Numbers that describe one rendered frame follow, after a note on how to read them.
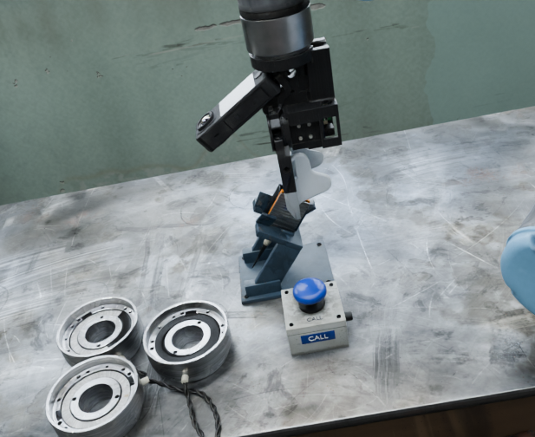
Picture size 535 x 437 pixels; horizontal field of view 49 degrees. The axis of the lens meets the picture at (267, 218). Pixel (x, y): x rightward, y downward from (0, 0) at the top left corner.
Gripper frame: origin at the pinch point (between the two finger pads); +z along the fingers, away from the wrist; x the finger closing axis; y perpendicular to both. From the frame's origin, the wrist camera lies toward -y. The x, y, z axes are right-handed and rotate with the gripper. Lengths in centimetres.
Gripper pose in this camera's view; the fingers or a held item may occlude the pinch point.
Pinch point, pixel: (289, 200)
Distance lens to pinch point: 75.8
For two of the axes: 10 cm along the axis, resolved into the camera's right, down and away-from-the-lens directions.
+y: 9.8, -1.8, -0.4
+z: 1.7, 8.1, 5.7
